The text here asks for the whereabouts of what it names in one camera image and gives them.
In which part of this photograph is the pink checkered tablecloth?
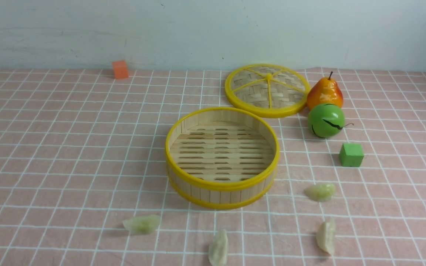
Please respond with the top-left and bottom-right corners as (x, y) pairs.
(0, 69), (426, 266)

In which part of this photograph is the orange yellow toy pear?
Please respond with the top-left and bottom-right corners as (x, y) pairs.
(306, 71), (344, 109)

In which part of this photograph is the bamboo steamer tray yellow rim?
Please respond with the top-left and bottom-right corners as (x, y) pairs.
(165, 107), (280, 210)

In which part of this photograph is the orange cube block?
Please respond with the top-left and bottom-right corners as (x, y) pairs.
(112, 60), (129, 79)

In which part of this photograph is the green cube block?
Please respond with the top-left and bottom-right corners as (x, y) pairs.
(339, 143), (365, 168)

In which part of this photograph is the pale green dumpling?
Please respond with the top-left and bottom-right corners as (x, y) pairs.
(122, 214), (161, 235)
(303, 183), (336, 202)

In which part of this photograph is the green toy apple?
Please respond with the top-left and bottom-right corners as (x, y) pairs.
(308, 103), (354, 139)

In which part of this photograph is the woven bamboo steamer lid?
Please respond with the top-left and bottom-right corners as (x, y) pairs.
(224, 64), (311, 118)

